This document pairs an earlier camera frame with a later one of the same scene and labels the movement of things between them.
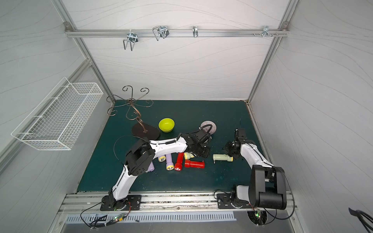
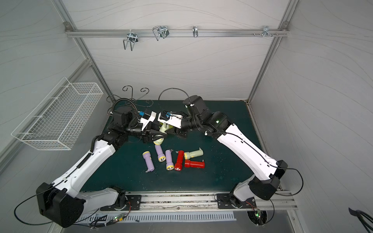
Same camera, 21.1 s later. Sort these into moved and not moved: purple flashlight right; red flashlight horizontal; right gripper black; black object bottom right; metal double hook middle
Moved: right gripper black
Not moved: red flashlight horizontal; black object bottom right; metal double hook middle; purple flashlight right
